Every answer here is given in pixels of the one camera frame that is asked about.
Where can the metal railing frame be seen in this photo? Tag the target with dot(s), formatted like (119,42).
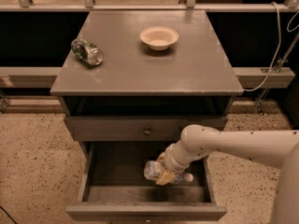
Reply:
(250,78)

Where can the round dark drawer knob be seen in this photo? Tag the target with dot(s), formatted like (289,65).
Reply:
(147,131)

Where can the grey wooden drawer cabinet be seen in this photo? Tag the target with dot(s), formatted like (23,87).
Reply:
(192,78)

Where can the closed grey top drawer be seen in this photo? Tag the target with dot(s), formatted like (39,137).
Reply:
(84,129)

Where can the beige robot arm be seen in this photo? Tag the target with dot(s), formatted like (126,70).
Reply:
(279,149)

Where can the open grey middle drawer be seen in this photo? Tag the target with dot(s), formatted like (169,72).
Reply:
(113,188)

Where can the green crushed soda can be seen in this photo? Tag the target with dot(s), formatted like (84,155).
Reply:
(87,52)

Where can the beige cylindrical gripper body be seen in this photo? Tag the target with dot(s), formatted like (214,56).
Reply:
(170,164)

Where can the clear blue-label plastic bottle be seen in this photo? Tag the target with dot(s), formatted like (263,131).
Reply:
(153,169)

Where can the white paper bowl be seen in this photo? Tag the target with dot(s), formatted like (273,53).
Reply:
(159,37)

